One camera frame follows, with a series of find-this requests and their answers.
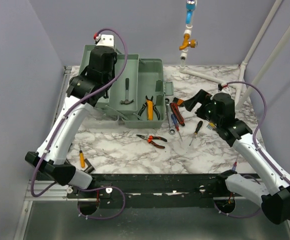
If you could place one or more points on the orange black brush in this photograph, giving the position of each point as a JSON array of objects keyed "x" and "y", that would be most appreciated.
[{"x": 178, "y": 101}]

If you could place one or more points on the silver ratchet wrench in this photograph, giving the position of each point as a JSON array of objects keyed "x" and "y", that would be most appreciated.
[{"x": 171, "y": 127}]

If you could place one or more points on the white pvc pipe frame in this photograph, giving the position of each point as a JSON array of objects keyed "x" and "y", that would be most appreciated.
[{"x": 240, "y": 99}]

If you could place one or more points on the black mounting rail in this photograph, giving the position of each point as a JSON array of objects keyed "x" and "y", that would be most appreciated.
[{"x": 140, "y": 191}]

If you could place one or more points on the green tool box clear lid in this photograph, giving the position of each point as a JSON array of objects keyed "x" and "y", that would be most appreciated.
[{"x": 146, "y": 78}]

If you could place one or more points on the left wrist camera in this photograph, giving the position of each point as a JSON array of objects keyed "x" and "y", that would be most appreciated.
[{"x": 106, "y": 40}]

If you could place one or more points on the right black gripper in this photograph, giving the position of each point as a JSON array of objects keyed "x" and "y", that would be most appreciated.
[{"x": 202, "y": 97}]

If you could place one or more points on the small black claw hammer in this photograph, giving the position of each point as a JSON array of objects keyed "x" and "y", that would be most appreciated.
[{"x": 127, "y": 101}]

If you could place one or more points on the blue handle screwdriver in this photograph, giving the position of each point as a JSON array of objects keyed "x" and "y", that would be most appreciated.
[{"x": 175, "y": 122}]

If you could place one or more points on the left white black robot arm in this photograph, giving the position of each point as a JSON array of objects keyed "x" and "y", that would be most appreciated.
[{"x": 83, "y": 92}]

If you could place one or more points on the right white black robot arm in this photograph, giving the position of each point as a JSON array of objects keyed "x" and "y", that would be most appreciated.
[{"x": 273, "y": 194}]

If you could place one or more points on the orange long nose pliers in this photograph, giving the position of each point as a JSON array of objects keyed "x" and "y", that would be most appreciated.
[{"x": 151, "y": 140}]

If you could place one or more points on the orange box cutter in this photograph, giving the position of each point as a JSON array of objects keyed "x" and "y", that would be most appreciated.
[{"x": 150, "y": 110}]

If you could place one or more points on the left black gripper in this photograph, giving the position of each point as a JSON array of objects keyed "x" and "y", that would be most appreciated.
[{"x": 113, "y": 71}]

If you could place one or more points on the yellow hex key set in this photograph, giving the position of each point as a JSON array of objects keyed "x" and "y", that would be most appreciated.
[{"x": 211, "y": 126}]

